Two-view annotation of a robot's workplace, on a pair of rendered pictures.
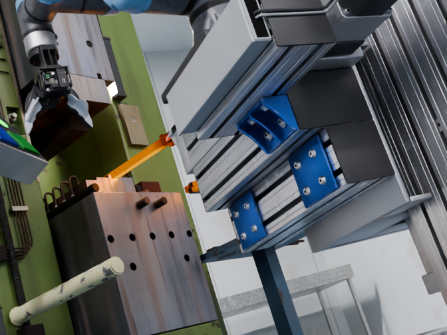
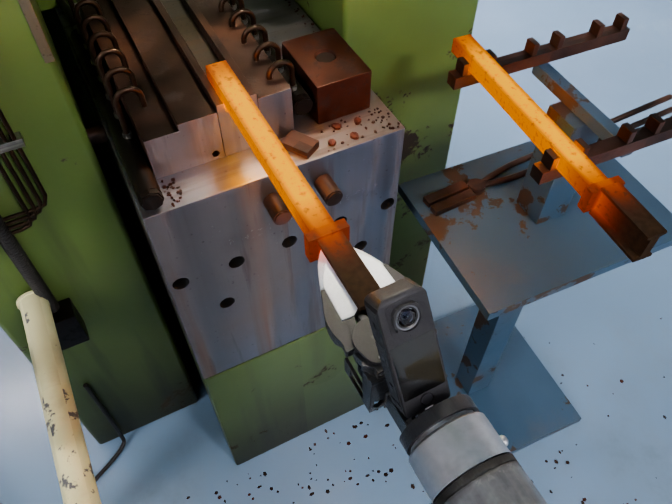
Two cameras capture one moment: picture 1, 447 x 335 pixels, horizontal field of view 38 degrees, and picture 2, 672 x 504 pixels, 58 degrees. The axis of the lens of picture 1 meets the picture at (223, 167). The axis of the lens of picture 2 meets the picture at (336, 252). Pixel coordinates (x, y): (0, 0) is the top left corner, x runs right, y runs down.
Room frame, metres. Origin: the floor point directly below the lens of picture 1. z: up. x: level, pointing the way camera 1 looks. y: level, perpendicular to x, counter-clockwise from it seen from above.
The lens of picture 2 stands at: (1.53, -0.05, 1.49)
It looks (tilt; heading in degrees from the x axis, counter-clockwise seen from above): 52 degrees down; 27
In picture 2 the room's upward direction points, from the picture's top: straight up
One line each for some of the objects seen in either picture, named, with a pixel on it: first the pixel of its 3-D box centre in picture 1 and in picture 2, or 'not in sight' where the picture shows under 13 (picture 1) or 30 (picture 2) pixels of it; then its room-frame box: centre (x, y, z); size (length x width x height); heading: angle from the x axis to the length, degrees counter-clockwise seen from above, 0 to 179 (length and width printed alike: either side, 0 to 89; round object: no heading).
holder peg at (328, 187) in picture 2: (160, 202); (328, 190); (2.04, 0.23, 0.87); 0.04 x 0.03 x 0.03; 54
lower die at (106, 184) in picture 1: (73, 211); (173, 47); (2.12, 0.53, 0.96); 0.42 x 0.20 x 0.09; 54
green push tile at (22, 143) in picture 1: (22, 144); not in sight; (1.57, 0.48, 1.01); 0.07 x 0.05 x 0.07; 169
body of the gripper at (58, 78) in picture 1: (49, 74); not in sight; (1.39, 0.32, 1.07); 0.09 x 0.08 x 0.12; 29
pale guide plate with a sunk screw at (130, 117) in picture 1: (133, 125); not in sight; (2.33, 0.28, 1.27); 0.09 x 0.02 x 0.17; 144
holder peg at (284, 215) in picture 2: (143, 202); (277, 208); (1.98, 0.27, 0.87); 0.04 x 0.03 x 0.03; 54
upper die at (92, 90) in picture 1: (49, 115); not in sight; (2.12, 0.53, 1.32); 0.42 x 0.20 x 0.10; 54
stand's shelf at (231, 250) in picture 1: (260, 242); (538, 211); (2.32, -0.04, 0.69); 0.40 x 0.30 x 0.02; 141
